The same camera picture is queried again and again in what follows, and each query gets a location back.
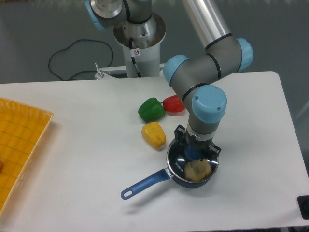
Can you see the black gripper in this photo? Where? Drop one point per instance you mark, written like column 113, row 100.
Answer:
column 198, row 143

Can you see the glass lid with blue knob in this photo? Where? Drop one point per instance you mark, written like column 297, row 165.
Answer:
column 176, row 161

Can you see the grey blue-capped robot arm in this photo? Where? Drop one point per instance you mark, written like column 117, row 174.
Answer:
column 192, row 80

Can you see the beige bread roll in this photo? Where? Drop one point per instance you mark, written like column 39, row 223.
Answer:
column 197, row 170

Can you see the red bell pepper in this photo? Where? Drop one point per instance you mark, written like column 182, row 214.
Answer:
column 173, row 104

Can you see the yellow bell pepper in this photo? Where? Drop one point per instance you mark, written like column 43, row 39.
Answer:
column 154, row 135

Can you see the green bell pepper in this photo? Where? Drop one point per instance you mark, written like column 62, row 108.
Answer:
column 151, row 110

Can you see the black table-edge device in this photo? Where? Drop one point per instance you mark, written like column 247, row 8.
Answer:
column 303, row 203

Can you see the dark pot with blue handle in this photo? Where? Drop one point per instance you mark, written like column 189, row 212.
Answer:
column 149, row 181

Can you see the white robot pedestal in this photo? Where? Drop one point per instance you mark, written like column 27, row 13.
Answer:
column 140, row 33

